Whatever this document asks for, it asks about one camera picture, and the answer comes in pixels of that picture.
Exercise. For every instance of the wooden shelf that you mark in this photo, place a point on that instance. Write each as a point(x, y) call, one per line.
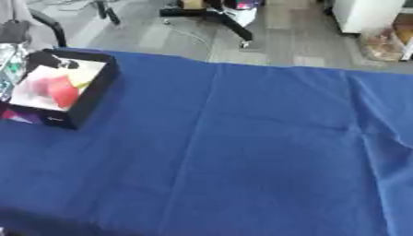
point(405, 33)

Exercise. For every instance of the black bag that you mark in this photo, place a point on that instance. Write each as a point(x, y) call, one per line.
point(13, 31)

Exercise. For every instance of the black tripod leg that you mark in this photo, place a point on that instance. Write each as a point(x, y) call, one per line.
point(109, 12)

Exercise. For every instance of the pink toy fruit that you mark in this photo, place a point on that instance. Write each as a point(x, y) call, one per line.
point(39, 86)

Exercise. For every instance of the yellow-green toy fruit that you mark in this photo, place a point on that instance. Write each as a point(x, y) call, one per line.
point(80, 80)

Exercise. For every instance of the clear plastic bag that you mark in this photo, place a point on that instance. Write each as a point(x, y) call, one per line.
point(381, 45)

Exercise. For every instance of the black box with white inside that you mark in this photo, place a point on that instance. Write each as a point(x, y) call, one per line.
point(89, 101)

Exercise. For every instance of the red toy fruit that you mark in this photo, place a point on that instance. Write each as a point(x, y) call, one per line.
point(63, 92)

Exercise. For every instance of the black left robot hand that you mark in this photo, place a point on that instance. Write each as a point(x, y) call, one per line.
point(44, 59)

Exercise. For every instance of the black wheeled stand base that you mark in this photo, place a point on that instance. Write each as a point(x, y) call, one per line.
point(226, 19)

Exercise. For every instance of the white cabinet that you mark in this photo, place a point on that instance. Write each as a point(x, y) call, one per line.
point(363, 14)

